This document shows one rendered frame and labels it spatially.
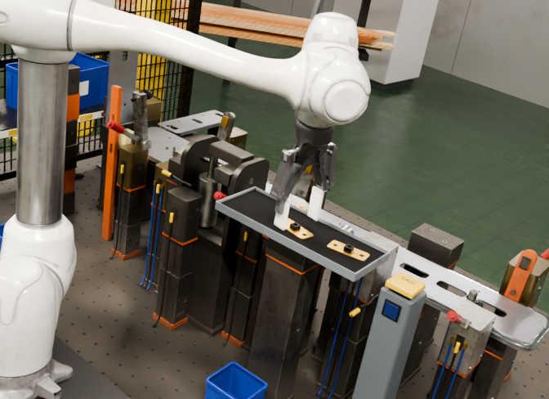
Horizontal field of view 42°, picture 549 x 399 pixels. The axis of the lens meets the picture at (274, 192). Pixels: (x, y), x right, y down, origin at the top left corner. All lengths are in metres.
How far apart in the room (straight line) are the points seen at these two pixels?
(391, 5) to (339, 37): 5.61
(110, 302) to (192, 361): 0.32
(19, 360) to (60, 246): 0.27
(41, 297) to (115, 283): 0.60
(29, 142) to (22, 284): 0.30
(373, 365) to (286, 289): 0.24
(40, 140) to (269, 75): 0.58
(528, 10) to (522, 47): 0.38
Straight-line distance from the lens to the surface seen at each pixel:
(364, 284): 1.64
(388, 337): 1.46
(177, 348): 1.89
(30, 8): 1.36
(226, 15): 5.81
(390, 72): 7.03
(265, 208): 1.59
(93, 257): 2.23
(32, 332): 1.56
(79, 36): 1.35
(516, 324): 1.74
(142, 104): 2.04
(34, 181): 1.63
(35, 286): 1.53
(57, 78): 1.56
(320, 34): 1.34
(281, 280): 1.56
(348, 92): 1.16
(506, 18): 8.02
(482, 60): 8.15
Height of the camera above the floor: 1.86
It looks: 25 degrees down
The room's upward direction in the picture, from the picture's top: 10 degrees clockwise
